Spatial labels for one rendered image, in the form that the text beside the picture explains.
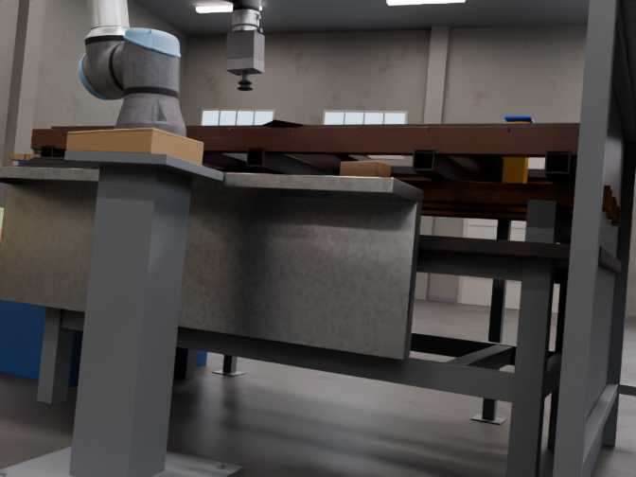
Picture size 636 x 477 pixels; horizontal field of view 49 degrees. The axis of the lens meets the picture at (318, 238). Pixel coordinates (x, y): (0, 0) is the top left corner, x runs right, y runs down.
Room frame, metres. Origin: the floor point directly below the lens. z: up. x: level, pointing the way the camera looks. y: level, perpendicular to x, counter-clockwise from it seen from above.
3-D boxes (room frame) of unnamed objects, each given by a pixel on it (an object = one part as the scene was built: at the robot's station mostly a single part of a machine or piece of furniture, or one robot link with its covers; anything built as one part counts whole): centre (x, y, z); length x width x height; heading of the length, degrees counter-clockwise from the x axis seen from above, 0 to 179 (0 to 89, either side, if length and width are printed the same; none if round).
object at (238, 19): (1.89, 0.25, 1.13); 0.08 x 0.08 x 0.05
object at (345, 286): (1.85, 0.36, 0.48); 1.30 x 0.04 x 0.35; 64
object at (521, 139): (1.79, 0.17, 0.80); 1.62 x 0.04 x 0.06; 64
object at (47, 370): (2.16, 0.77, 0.34); 0.06 x 0.06 x 0.68; 64
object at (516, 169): (1.68, -0.46, 0.78); 0.05 x 0.05 x 0.19; 64
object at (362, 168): (1.57, -0.09, 0.71); 0.10 x 0.06 x 0.05; 53
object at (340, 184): (1.77, 0.40, 0.67); 1.30 x 0.20 x 0.03; 64
